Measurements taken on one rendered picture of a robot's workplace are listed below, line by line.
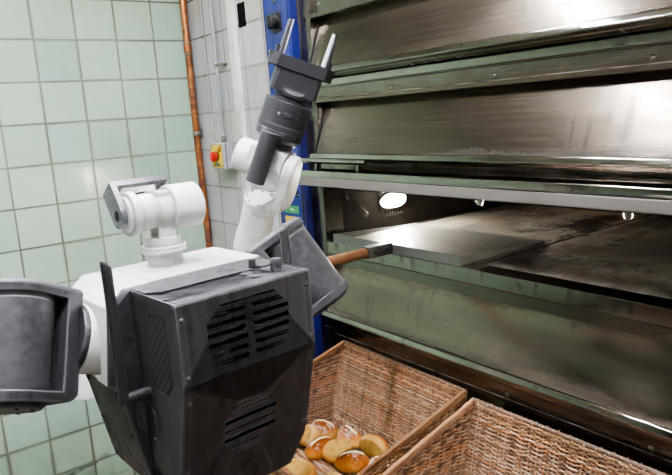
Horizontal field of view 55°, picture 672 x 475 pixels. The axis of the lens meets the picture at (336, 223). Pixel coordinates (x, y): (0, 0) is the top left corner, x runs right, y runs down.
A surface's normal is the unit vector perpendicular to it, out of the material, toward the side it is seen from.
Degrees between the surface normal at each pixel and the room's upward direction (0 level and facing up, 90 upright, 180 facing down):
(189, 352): 90
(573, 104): 70
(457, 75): 90
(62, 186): 90
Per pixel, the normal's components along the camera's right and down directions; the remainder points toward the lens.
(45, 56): 0.59, 0.09
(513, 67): -0.80, 0.15
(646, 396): -0.78, -0.19
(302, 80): 0.18, 0.27
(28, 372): 0.79, -0.28
